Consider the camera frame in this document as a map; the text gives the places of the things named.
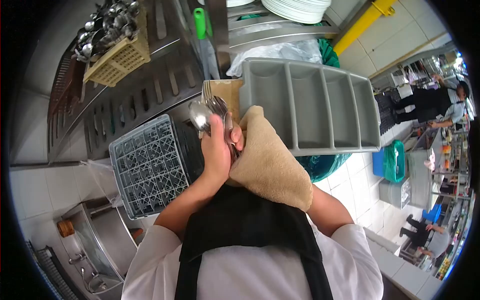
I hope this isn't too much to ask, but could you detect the person's left hand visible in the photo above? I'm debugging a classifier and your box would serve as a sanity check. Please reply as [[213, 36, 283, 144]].
[[201, 113, 245, 181]]

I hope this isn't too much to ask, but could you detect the person's left index finger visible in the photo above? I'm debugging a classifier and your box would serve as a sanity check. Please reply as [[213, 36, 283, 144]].
[[208, 113, 225, 136]]

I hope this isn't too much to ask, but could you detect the person's left thumb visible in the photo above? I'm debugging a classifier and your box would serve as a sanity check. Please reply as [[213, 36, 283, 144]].
[[229, 126, 245, 152]]

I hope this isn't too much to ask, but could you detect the small silver spoon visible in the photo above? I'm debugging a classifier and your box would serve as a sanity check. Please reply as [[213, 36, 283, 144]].
[[214, 96, 229, 118]]

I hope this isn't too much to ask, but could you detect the large silver spoon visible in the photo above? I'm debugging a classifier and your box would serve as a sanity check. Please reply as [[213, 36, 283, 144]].
[[188, 100, 213, 137]]

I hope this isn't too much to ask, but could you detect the silver fork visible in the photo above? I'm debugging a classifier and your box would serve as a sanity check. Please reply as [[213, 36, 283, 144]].
[[202, 80, 215, 110]]

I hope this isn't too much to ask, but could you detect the beige towel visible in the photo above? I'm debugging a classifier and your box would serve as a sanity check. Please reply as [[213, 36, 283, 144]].
[[229, 106, 314, 212]]

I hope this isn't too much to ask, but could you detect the wooden cutting board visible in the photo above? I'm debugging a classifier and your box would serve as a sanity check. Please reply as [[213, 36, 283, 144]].
[[204, 79, 244, 124]]

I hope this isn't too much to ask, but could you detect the slotted steel counter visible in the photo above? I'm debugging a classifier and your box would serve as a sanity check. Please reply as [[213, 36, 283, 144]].
[[46, 0, 206, 163]]

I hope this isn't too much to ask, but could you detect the grey dishwasher rack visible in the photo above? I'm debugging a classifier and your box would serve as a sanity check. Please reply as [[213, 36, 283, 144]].
[[109, 114, 206, 220]]

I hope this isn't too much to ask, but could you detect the grey compartment cutlery tray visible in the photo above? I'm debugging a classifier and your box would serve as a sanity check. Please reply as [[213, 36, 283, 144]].
[[239, 58, 382, 157]]

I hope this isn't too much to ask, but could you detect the teal bin bag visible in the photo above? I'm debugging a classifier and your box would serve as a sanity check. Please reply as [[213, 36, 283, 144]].
[[295, 37, 352, 184]]

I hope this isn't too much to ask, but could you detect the clear plastic sheet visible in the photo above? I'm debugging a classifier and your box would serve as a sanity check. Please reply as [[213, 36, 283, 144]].
[[226, 39, 323, 78]]

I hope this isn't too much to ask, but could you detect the beige plastic basket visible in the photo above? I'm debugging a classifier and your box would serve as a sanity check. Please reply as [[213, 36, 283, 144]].
[[83, 7, 151, 88]]

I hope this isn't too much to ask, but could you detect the person's body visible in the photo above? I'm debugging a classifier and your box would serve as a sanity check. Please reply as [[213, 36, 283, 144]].
[[121, 184, 384, 300]]

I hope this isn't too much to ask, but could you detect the stack of white plates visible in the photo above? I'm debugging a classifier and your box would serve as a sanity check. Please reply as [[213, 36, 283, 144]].
[[261, 0, 332, 25]]

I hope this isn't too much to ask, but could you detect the blue bin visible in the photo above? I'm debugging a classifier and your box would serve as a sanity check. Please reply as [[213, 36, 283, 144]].
[[372, 148, 385, 177]]

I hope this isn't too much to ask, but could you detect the pile of silver ladles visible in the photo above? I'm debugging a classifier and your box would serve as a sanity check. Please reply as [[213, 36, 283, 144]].
[[74, 0, 141, 62]]

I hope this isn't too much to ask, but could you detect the green lined bin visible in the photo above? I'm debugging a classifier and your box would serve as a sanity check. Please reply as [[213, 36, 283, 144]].
[[382, 140, 406, 184]]

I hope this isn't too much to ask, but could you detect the steel sink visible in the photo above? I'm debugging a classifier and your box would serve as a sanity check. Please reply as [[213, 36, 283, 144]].
[[56, 198, 140, 297]]

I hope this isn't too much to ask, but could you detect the grey plastic container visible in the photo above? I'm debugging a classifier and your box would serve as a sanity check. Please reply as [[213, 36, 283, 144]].
[[378, 178, 412, 209]]

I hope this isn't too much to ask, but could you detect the yellow pipe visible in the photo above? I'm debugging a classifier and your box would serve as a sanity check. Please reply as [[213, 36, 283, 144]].
[[332, 0, 397, 56]]

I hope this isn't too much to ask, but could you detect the brown round scrubber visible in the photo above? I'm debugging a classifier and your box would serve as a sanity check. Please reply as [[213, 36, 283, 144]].
[[56, 220, 75, 238]]

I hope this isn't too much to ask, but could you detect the steel work table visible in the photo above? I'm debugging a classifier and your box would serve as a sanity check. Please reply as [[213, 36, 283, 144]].
[[408, 127, 451, 211]]

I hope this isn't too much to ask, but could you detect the steel faucet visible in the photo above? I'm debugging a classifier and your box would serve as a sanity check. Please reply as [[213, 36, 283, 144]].
[[80, 266, 108, 294]]

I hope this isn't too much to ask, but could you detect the blue crate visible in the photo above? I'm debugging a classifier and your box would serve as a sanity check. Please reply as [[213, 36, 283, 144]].
[[422, 204, 443, 224]]

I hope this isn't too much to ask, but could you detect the green handled knife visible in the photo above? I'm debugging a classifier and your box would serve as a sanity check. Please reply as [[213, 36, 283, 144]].
[[193, 7, 221, 80]]

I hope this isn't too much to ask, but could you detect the steel wall shelf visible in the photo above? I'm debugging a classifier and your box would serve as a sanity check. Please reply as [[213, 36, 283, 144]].
[[224, 0, 340, 54]]

